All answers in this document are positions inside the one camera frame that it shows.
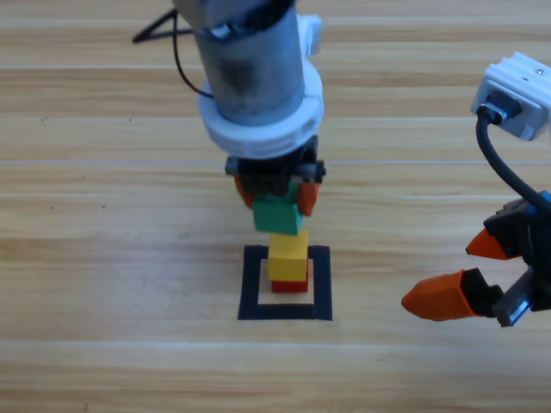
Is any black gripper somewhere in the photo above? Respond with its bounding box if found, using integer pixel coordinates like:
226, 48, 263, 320
226, 137, 326, 218
400, 193, 551, 329

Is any green wooden block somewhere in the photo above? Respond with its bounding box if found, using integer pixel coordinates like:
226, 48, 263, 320
252, 180, 302, 237

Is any yellow wooden block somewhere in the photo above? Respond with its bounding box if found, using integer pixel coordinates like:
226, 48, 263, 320
267, 228, 310, 281

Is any red wooden block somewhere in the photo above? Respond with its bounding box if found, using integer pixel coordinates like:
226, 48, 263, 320
270, 257, 310, 294

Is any black tape square outline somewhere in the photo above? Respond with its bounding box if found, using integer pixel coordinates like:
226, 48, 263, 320
237, 244, 333, 323

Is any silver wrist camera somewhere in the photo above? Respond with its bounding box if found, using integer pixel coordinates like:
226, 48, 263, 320
471, 79, 548, 142

